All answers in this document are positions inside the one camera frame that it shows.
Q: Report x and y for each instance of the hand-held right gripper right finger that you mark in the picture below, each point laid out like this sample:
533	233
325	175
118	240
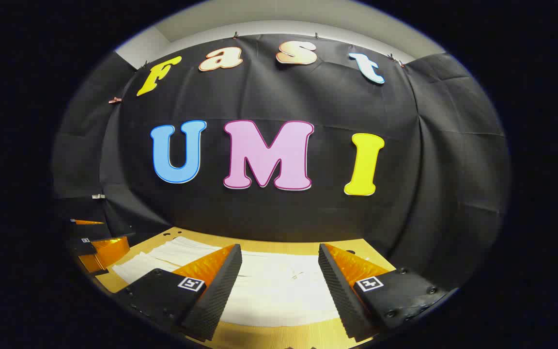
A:
339	291

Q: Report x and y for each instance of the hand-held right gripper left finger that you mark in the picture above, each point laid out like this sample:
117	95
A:
221	286

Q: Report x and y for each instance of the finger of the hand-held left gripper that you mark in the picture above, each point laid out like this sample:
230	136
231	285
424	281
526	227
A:
87	230
107	252

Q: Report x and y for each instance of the white jeans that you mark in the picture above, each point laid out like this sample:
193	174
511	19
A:
279	291

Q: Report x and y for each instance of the white backdrop clip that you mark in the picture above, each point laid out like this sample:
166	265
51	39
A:
98	196

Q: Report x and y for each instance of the black backdrop cloth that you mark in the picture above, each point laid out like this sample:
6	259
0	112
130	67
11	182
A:
269	97

